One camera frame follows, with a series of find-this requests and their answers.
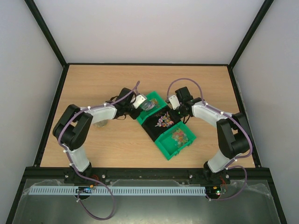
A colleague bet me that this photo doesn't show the silver metal scoop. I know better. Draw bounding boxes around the silver metal scoop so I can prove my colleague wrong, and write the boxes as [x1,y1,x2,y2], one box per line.
[141,100,155,111]

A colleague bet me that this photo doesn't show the green bin with square lollipops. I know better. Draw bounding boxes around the green bin with square lollipops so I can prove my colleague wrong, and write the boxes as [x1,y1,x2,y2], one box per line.
[136,91,167,125]

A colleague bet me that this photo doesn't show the black bin with swirl lollipops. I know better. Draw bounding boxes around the black bin with swirl lollipops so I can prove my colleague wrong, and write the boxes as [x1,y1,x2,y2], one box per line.
[142,106,181,141]

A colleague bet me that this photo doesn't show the green bin with gummy candies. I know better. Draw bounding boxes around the green bin with gummy candies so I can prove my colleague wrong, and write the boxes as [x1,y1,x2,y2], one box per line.
[154,121,197,161]

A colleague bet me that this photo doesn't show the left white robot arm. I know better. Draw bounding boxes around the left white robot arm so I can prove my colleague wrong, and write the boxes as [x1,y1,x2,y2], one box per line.
[53,88,147,176]

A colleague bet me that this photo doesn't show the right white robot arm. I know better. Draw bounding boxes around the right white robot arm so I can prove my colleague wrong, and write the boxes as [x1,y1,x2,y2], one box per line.
[166,87,253,183]

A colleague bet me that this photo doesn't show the gold jar lid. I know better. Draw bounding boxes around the gold jar lid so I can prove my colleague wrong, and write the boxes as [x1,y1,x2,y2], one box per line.
[93,120,108,128]

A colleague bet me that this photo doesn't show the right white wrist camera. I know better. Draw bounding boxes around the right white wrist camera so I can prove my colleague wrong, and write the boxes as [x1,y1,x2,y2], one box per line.
[169,95,180,110]

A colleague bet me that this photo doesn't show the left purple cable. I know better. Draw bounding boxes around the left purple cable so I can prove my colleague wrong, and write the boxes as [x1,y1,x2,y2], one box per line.
[57,81,141,220]

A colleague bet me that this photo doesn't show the black aluminium frame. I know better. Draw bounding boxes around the black aluminium frame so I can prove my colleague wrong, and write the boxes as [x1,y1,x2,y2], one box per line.
[7,0,287,224]

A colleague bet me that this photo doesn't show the white slotted cable duct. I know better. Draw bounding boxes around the white slotted cable duct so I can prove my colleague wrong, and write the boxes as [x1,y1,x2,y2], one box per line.
[28,186,206,196]

